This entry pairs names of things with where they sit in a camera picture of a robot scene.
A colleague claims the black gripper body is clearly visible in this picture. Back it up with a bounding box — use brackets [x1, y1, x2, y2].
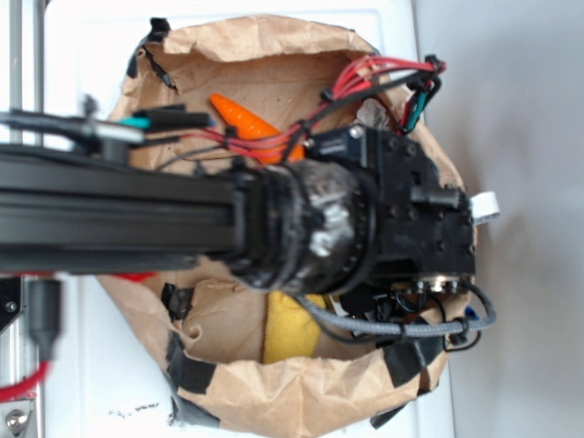
[309, 127, 475, 283]

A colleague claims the yellow microfiber cloth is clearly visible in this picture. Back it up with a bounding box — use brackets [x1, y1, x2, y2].
[263, 291, 321, 364]

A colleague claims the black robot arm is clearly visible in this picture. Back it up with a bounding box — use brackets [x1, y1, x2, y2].
[1, 126, 475, 295]

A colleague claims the crumpled white paper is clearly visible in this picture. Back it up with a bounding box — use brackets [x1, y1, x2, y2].
[353, 99, 396, 131]

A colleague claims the orange plastic toy carrot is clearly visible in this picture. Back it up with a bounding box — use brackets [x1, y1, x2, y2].
[210, 93, 285, 164]

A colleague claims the brown paper bag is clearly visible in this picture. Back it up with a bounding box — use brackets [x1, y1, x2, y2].
[99, 15, 448, 437]

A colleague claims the white plastic tray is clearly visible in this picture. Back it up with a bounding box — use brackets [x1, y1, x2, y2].
[41, 0, 457, 438]

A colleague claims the grey braided cable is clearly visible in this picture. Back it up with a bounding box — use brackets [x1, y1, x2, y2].
[294, 280, 497, 341]

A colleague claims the red wire bundle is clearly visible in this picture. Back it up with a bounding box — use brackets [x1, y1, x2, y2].
[182, 53, 448, 159]

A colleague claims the black plug with red cable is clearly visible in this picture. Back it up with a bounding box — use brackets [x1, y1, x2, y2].
[1, 278, 62, 402]

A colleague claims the black metal mounting bracket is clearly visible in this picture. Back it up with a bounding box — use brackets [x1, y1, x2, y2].
[0, 276, 23, 333]

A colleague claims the aluminium frame rail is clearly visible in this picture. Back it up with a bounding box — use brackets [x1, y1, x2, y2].
[1, 1, 45, 437]

